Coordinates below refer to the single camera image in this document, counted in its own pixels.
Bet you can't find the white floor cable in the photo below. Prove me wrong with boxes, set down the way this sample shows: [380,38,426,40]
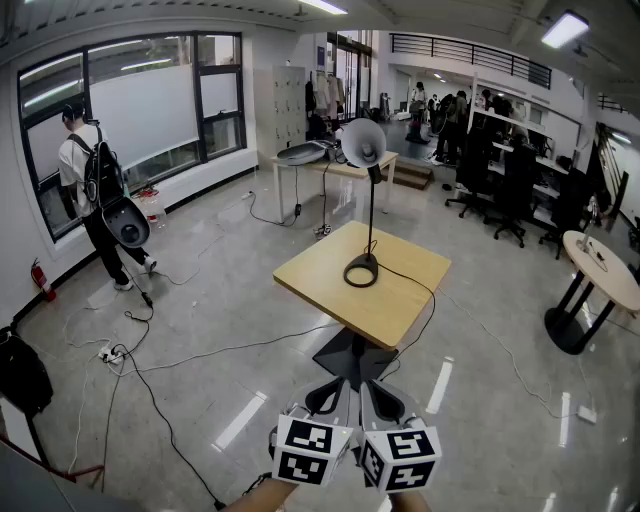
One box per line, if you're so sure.
[438,288,581,420]

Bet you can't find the person's right forearm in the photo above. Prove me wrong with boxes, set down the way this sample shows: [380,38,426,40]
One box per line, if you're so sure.
[387,492,432,512]

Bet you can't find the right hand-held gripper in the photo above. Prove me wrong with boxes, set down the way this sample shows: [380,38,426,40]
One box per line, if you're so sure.
[359,380,444,495]

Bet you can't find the black office chair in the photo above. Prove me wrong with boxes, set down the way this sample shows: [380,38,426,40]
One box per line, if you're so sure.
[444,127,494,219]
[538,167,596,261]
[487,142,539,249]

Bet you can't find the glass entrance door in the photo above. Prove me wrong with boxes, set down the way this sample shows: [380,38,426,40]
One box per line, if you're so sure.
[327,30,374,121]

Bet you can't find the square wooden pedestal table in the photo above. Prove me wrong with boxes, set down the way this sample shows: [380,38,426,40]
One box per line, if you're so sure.
[272,219,453,394]

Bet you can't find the black staircase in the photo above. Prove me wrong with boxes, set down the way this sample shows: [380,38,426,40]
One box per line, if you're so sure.
[593,122,630,215]

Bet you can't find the red and white floor clutter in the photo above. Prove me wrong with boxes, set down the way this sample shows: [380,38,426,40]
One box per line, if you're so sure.
[127,183,167,225]

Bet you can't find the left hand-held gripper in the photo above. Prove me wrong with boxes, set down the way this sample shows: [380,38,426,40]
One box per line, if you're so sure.
[271,377,355,487]

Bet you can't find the black framed window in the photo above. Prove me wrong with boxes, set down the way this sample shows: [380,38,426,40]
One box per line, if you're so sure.
[17,32,247,241]

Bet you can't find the grey locker cabinet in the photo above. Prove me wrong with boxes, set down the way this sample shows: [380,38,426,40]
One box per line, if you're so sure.
[272,65,307,154]

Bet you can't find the black power adapter cable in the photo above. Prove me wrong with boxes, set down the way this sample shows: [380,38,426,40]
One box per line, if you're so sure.
[242,167,302,229]

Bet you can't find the person's left forearm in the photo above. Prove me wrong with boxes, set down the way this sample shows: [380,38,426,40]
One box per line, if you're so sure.
[219,478,297,512]

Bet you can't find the black bag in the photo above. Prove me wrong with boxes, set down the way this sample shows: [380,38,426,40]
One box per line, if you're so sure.
[0,324,55,420]

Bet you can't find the thin black cable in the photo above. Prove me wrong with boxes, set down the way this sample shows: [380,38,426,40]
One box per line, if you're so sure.
[321,162,332,229]

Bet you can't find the black balcony railing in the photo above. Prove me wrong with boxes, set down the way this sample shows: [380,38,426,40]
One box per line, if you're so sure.
[389,32,553,90]

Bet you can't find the white shelving workstation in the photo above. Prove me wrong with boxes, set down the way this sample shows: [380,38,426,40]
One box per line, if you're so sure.
[467,72,574,231]

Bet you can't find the red fire extinguisher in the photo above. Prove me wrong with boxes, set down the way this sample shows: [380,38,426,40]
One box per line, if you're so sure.
[30,257,57,303]

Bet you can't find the black floor cable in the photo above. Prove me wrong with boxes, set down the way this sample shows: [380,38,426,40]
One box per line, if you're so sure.
[102,289,226,510]

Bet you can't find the ceiling light panel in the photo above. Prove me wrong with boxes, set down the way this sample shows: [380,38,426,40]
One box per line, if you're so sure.
[297,0,349,15]
[541,10,590,50]

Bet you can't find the black desk lamp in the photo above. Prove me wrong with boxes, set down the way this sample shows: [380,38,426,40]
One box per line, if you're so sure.
[339,118,387,289]

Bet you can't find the wooden step platform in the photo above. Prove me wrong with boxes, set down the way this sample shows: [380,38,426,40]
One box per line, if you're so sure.
[394,159,435,191]

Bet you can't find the grey oval shell pod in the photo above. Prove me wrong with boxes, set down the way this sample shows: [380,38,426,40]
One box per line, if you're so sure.
[276,140,329,167]
[101,197,151,250]

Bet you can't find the rectangular wooden table white legs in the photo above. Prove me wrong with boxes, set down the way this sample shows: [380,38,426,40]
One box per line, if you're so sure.
[269,149,400,224]

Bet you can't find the black backpack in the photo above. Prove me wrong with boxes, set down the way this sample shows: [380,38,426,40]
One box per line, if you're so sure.
[81,127,126,211]

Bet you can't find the round wooden table black legs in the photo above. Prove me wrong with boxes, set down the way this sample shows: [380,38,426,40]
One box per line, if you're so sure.
[543,229,640,356]

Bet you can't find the small black device with cable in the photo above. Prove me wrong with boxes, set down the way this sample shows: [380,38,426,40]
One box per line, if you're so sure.
[588,241,609,274]

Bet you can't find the white extension socket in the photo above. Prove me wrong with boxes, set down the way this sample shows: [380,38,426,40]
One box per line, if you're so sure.
[97,343,126,366]

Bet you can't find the metal stand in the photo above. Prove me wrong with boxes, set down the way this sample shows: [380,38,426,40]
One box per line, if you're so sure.
[574,195,601,254]

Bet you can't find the black cable and gear pile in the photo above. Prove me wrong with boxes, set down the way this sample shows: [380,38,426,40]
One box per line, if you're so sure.
[322,138,350,166]

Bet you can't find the clothes rack with coats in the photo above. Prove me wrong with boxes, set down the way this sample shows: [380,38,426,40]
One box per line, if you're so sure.
[304,69,347,121]

